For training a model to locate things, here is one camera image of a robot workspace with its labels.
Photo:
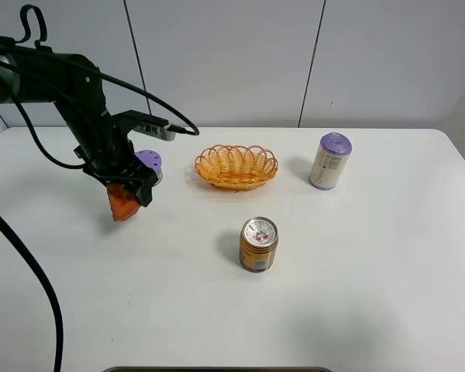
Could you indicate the purple air freshener jar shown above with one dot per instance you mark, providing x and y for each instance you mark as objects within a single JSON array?
[{"x": 152, "y": 160}]

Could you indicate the orange wicker basket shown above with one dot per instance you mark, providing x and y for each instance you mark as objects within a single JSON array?
[{"x": 236, "y": 168}]

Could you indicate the wrist camera mount with label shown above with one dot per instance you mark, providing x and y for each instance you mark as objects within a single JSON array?
[{"x": 147, "y": 124}]

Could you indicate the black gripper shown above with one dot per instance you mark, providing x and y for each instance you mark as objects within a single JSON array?
[{"x": 113, "y": 161}]

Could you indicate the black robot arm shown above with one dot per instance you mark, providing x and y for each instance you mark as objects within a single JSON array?
[{"x": 74, "y": 85}]

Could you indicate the purple white bag roll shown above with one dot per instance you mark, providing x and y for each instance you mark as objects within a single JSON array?
[{"x": 331, "y": 158}]

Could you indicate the orange waffle piece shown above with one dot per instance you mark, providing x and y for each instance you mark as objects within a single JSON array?
[{"x": 122, "y": 203}]

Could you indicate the orange drink can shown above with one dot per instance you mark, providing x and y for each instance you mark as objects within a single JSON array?
[{"x": 258, "y": 242}]

